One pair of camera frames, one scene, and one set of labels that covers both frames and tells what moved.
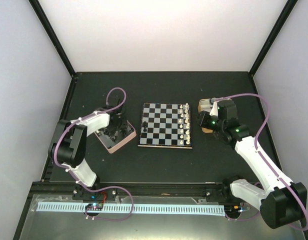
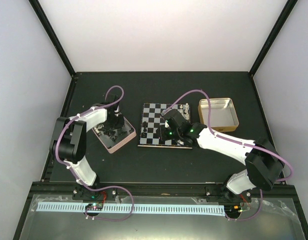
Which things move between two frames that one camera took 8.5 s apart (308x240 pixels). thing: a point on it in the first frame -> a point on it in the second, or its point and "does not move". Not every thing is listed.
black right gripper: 202,120 -> 162,133
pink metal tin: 120,132 does not move
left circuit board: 94,206 does not move
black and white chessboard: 166,125 does not move
